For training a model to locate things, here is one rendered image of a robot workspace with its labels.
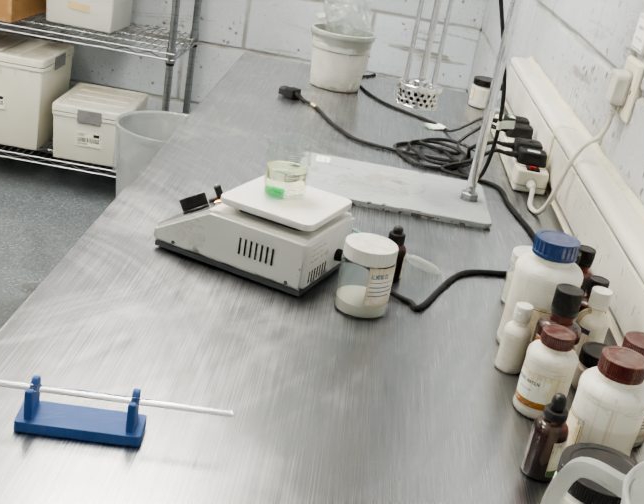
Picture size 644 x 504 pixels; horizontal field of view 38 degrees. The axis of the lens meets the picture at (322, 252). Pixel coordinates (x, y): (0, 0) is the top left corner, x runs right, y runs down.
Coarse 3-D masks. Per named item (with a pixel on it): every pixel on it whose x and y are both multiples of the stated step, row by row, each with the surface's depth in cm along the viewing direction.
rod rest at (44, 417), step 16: (32, 400) 72; (16, 416) 73; (32, 416) 73; (48, 416) 73; (64, 416) 74; (80, 416) 74; (96, 416) 74; (112, 416) 75; (128, 416) 73; (144, 416) 76; (32, 432) 73; (48, 432) 73; (64, 432) 73; (80, 432) 73; (96, 432) 73; (112, 432) 73; (128, 432) 73
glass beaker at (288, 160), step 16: (272, 144) 103; (288, 144) 102; (304, 144) 102; (272, 160) 103; (288, 160) 103; (304, 160) 103; (272, 176) 104; (288, 176) 103; (304, 176) 104; (272, 192) 104; (288, 192) 104; (304, 192) 106
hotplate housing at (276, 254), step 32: (160, 224) 108; (192, 224) 106; (224, 224) 104; (256, 224) 103; (352, 224) 111; (192, 256) 107; (224, 256) 105; (256, 256) 103; (288, 256) 101; (320, 256) 104; (288, 288) 103
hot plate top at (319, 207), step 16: (240, 192) 106; (256, 192) 107; (320, 192) 110; (240, 208) 103; (256, 208) 102; (272, 208) 103; (288, 208) 104; (304, 208) 104; (320, 208) 105; (336, 208) 106; (288, 224) 101; (304, 224) 100; (320, 224) 102
